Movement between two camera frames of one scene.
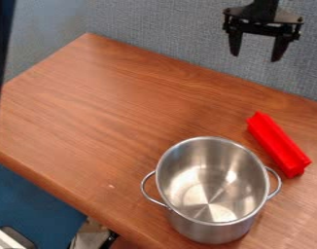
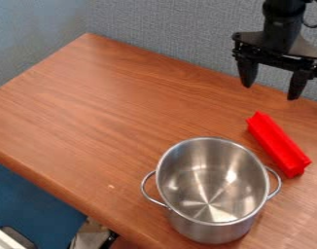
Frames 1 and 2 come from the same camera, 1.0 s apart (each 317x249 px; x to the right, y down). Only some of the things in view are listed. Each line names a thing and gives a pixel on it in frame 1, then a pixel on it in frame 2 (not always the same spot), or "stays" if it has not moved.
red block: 287,154 stays
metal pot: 214,184 stays
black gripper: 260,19 → 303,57
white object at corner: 8,238 stays
